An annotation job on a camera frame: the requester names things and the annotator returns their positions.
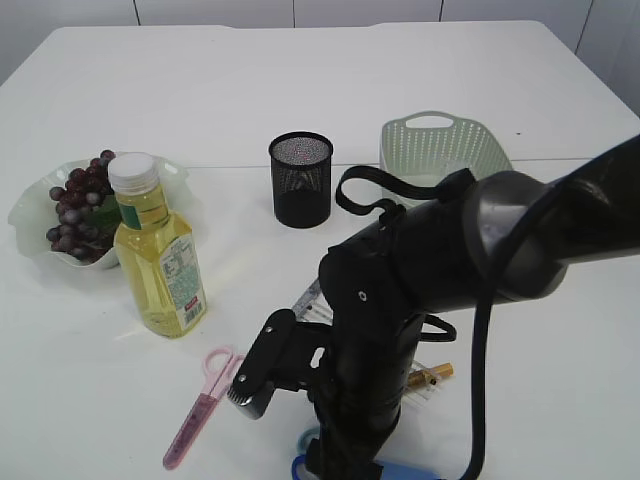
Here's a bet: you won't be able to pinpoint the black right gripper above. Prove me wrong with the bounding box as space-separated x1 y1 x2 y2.
304 299 426 480

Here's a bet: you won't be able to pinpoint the blue scissors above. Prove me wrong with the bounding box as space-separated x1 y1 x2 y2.
290 426 440 480

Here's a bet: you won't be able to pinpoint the pink scissors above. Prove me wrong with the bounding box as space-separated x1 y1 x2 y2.
162 346 244 471

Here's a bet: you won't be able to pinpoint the yellow oil bottle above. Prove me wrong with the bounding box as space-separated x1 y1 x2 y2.
107 153 207 338

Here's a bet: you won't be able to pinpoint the purple artificial grape bunch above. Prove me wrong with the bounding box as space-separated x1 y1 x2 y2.
46 149 121 265

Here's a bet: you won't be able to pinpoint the clear plastic sheet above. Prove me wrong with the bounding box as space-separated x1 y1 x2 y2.
440 158 469 178

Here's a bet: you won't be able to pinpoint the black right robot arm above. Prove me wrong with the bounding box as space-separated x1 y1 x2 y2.
306 139 639 479

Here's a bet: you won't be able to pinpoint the clear plastic ruler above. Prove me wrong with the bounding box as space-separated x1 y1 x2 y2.
298 301 445 407

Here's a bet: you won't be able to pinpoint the gold glitter pen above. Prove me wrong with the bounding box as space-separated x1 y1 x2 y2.
407 363 454 391

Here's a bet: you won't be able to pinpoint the silver glitter pen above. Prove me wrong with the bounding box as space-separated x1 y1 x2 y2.
291 279 322 318

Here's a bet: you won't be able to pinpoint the black mesh pen holder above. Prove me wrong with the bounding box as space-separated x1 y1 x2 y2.
268 131 334 229

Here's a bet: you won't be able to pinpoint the green plastic basket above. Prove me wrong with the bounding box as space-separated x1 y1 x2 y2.
379 111 513 187

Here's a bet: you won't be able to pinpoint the green wavy glass plate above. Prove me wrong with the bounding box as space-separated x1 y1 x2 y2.
8 155 196 270

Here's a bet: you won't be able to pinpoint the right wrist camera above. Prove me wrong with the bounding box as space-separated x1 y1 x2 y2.
228 309 331 420

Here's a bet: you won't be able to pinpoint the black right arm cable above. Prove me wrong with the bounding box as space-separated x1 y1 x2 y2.
334 164 566 480

